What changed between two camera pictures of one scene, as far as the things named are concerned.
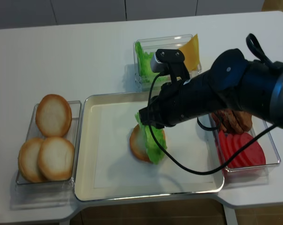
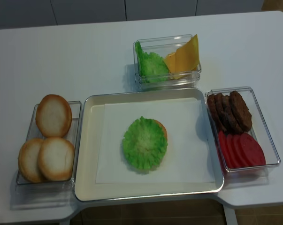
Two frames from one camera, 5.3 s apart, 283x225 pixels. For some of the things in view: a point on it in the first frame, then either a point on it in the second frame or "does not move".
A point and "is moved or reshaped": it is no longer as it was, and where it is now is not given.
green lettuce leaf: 155,150 is moved or reshaped
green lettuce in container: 146,74 does not move
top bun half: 53,115 does not move
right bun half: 56,159 does not move
